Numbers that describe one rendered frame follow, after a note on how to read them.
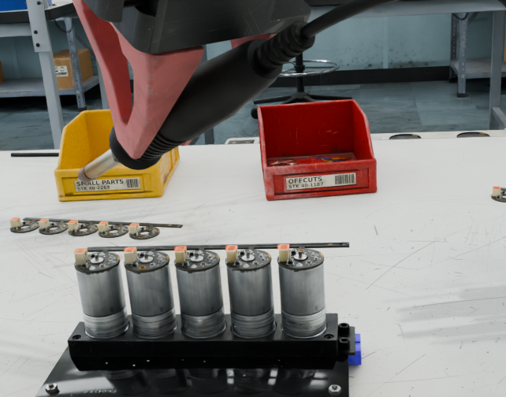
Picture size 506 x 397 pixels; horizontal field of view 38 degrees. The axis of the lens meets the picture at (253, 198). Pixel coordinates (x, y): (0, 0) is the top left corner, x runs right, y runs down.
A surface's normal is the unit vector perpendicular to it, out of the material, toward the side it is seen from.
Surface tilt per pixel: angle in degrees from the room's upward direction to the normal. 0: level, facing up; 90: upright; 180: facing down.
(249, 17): 120
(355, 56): 90
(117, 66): 98
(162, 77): 141
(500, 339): 0
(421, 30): 90
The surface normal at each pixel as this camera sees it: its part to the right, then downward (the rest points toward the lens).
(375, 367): -0.07, -0.94
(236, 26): 0.58, 0.66
